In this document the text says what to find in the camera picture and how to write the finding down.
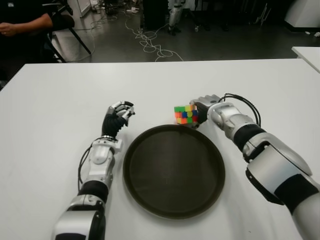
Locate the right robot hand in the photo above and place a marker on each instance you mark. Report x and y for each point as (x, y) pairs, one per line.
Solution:
(203, 107)

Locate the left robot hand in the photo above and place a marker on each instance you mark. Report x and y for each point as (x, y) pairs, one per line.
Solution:
(111, 123)

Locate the multicoloured Rubik's cube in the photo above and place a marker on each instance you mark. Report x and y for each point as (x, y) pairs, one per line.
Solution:
(185, 115)

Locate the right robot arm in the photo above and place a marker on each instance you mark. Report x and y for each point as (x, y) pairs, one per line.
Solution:
(270, 170)

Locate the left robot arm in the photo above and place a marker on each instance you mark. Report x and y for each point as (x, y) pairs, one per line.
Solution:
(100, 157)

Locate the dark round plate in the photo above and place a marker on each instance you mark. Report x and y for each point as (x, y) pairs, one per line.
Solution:
(173, 172)

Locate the silver humanoid robot legs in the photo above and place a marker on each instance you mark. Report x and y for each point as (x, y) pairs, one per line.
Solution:
(175, 15)

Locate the black cabinet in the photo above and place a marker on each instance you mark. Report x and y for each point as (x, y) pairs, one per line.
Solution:
(155, 13)

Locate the grey metal stand legs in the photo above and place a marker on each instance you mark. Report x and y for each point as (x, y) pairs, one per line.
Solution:
(263, 18)

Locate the black chair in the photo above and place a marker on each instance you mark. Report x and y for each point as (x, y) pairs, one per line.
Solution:
(65, 21)

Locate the white power strip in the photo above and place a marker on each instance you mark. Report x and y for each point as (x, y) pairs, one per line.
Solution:
(133, 10)

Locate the white side table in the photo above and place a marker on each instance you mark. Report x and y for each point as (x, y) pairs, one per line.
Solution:
(308, 56)

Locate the white board panel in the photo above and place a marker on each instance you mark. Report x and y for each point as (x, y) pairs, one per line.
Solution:
(81, 6)

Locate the person in black shirt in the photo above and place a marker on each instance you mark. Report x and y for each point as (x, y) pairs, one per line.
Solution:
(30, 25)

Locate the white machine housing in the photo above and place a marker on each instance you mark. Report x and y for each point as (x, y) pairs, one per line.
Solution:
(305, 12)

